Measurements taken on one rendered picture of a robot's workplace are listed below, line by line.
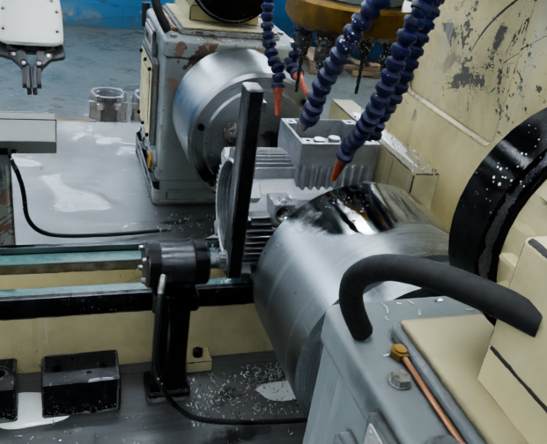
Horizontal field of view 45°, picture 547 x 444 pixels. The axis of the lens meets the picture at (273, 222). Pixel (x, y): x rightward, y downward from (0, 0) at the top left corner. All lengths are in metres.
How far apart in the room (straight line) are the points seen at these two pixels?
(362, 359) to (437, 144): 0.61
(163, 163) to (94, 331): 0.53
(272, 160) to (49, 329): 0.39
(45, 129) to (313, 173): 0.44
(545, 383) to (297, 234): 0.41
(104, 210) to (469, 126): 0.77
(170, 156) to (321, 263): 0.78
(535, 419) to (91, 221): 1.07
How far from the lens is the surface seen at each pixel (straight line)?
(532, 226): 0.43
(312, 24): 0.87
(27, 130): 1.11
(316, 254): 0.69
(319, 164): 0.94
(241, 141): 0.78
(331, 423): 0.58
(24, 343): 0.99
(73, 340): 0.99
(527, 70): 0.91
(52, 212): 1.42
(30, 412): 0.96
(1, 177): 1.16
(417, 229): 0.70
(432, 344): 0.52
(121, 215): 1.41
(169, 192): 1.44
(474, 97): 1.01
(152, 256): 0.82
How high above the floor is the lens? 1.47
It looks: 28 degrees down
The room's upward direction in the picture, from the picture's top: 8 degrees clockwise
